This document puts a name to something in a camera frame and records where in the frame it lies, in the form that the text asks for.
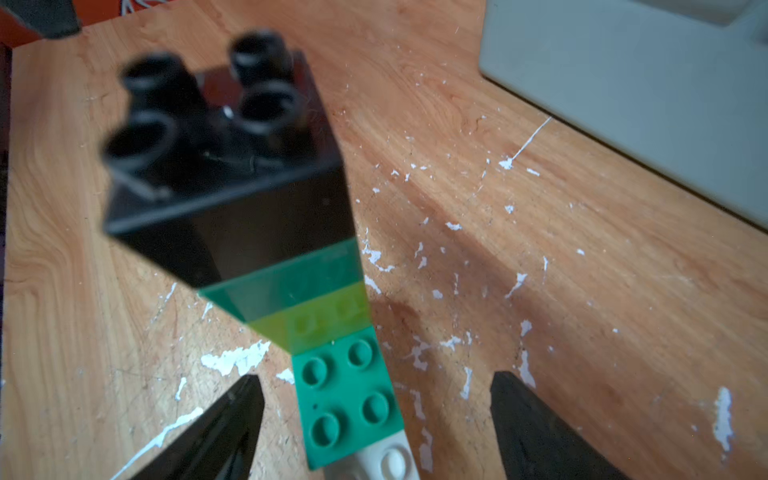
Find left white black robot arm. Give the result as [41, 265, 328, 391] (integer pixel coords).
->
[1, 0, 81, 39]

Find white lego brick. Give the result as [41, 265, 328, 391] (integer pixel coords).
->
[323, 430, 420, 480]

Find grey plastic storage box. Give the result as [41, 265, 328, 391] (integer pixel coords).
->
[479, 1, 767, 226]

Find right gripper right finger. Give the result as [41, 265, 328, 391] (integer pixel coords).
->
[490, 371, 627, 479]

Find lime green lego brick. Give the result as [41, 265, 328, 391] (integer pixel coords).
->
[247, 282, 371, 356]

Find dark green long lego brick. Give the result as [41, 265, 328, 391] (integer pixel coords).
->
[292, 326, 404, 470]

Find black lego brick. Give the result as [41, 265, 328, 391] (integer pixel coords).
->
[101, 29, 354, 289]

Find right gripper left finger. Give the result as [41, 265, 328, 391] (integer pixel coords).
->
[134, 374, 265, 479]

